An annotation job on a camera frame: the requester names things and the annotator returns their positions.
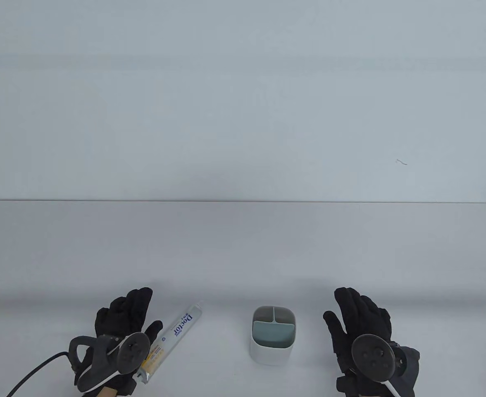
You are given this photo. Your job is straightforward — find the person's left hand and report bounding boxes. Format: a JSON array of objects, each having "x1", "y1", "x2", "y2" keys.
[{"x1": 74, "y1": 287, "x2": 164, "y2": 397}]

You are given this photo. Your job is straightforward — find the person's right hand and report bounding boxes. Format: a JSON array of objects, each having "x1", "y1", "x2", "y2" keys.
[{"x1": 323, "y1": 287, "x2": 420, "y2": 397}]

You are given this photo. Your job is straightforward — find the white toothpaste tube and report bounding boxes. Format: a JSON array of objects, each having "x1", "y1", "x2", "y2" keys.
[{"x1": 134, "y1": 304, "x2": 203, "y2": 384}]

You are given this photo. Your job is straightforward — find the white toothbrush holder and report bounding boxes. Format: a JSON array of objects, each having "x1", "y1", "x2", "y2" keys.
[{"x1": 250, "y1": 305, "x2": 296, "y2": 366}]

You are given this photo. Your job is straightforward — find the black and white right controller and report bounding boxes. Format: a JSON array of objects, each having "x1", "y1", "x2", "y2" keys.
[{"x1": 351, "y1": 334, "x2": 405, "y2": 397}]

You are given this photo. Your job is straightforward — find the black and white controller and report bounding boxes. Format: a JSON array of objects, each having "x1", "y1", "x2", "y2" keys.
[
  {"x1": 351, "y1": 334, "x2": 405, "y2": 397},
  {"x1": 70, "y1": 332, "x2": 150, "y2": 392}
]

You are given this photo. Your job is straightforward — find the black and white left controller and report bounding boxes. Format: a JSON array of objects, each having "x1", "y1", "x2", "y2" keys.
[{"x1": 70, "y1": 332, "x2": 150, "y2": 392}]

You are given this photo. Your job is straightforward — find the black cable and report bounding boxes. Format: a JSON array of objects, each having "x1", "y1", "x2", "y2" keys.
[{"x1": 4, "y1": 352, "x2": 71, "y2": 397}]

